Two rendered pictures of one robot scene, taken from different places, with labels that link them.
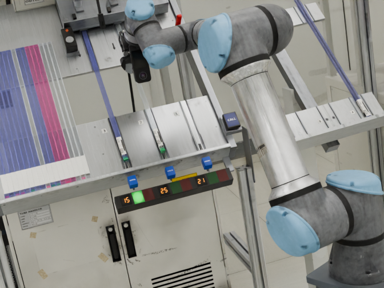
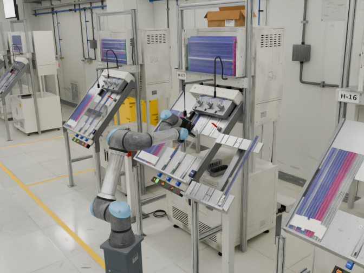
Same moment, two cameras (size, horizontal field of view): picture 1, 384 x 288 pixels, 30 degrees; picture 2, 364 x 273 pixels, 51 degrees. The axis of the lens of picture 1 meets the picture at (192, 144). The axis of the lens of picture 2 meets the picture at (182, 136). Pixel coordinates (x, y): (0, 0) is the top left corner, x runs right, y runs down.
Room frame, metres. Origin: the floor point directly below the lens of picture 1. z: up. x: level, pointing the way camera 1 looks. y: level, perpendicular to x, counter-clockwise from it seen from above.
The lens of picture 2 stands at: (0.96, -2.25, 1.73)
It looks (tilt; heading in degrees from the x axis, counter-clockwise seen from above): 16 degrees down; 65
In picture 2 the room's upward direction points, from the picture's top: 1 degrees counter-clockwise
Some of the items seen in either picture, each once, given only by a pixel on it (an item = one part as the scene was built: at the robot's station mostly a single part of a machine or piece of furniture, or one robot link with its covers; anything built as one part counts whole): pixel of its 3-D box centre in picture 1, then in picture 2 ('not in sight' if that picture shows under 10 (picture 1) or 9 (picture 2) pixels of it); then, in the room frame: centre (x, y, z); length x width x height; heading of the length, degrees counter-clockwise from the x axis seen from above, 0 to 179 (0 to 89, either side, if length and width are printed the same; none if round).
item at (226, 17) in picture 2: not in sight; (233, 13); (2.68, 0.45, 1.82); 0.68 x 0.30 x 0.20; 104
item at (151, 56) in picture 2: not in sight; (130, 101); (2.20, 1.78, 0.95); 1.35 x 0.82 x 1.90; 14
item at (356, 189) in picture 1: (353, 202); (119, 214); (1.45, -0.33, 0.72); 0.13 x 0.12 x 0.14; 118
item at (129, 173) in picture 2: not in sight; (130, 178); (1.90, 0.95, 0.39); 0.24 x 0.24 x 0.78; 14
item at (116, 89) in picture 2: not in sight; (117, 130); (2.01, 1.72, 0.66); 1.01 x 0.73 x 1.31; 14
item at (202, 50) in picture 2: not in sight; (215, 54); (2.41, 0.28, 1.52); 0.51 x 0.13 x 0.27; 104
